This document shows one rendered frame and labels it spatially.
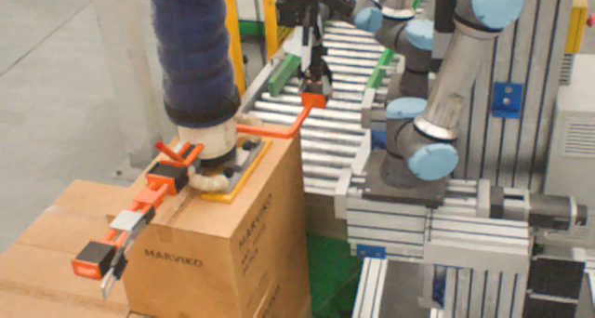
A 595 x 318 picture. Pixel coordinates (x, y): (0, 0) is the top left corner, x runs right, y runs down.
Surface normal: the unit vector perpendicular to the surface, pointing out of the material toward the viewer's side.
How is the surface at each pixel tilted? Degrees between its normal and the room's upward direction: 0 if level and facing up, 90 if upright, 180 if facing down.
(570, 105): 0
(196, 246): 90
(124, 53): 90
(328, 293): 0
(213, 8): 77
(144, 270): 90
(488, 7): 83
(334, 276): 0
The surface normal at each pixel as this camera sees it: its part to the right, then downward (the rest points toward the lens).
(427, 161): 0.20, 0.63
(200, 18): 0.37, 0.27
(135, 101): -0.32, 0.54
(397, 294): -0.06, -0.84
